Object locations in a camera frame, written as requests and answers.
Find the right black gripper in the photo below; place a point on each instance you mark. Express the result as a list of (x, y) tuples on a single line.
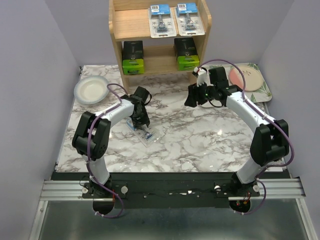
[(193, 96)]

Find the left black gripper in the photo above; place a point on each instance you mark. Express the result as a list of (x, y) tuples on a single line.
[(144, 121)]

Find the blue razor blister pack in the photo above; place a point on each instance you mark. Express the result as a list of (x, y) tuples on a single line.
[(146, 135), (161, 22), (188, 20)]

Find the black green razor box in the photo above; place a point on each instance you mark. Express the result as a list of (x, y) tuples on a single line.
[(133, 58), (186, 53)]

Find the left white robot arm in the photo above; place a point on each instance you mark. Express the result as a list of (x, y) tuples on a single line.
[(92, 134)]

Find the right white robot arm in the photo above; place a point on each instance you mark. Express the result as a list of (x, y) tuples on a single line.
[(270, 136)]

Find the white blue-rimmed bowl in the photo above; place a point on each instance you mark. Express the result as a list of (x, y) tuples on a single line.
[(91, 90)]

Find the pink white plate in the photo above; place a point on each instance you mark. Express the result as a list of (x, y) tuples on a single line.
[(253, 78)]

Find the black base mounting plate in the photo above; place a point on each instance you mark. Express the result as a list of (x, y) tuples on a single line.
[(222, 180)]

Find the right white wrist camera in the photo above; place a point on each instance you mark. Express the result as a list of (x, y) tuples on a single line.
[(201, 75)]

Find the aluminium rail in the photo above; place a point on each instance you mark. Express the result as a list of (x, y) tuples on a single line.
[(56, 190)]

